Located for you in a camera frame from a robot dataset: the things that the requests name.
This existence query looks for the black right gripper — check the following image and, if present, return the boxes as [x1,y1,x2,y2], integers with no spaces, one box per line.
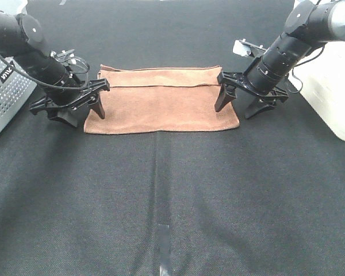
[214,68,289,119]

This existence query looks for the pale green plastic bin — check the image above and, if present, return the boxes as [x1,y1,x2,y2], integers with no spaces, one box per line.
[287,0,345,144]

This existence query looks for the black tablecloth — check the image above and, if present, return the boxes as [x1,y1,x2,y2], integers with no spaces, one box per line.
[0,1,345,275]

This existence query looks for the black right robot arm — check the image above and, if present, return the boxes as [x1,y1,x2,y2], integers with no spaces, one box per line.
[214,1,345,118]

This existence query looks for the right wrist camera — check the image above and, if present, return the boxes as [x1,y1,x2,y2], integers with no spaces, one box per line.
[232,39,267,58]

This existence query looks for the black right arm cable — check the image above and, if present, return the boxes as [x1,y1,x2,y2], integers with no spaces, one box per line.
[287,41,326,94]

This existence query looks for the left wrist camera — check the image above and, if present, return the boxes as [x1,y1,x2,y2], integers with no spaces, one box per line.
[50,49,90,74]

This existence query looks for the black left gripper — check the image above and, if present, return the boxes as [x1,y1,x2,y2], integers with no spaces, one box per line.
[30,78,110,128]

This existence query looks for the grey perforated plastic basket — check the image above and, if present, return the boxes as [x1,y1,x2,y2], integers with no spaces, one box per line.
[0,60,36,133]

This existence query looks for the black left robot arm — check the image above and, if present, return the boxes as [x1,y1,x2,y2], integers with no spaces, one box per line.
[0,11,110,127]

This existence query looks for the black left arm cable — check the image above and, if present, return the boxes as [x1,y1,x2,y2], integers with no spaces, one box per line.
[0,44,90,93]

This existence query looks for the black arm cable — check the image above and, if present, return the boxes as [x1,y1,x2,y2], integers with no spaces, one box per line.
[287,41,326,94]
[0,44,90,93]

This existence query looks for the brown towel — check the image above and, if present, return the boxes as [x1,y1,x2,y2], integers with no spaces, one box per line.
[83,65,240,135]

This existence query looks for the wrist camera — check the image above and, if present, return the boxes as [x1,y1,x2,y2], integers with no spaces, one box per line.
[232,39,267,58]
[50,49,90,74]

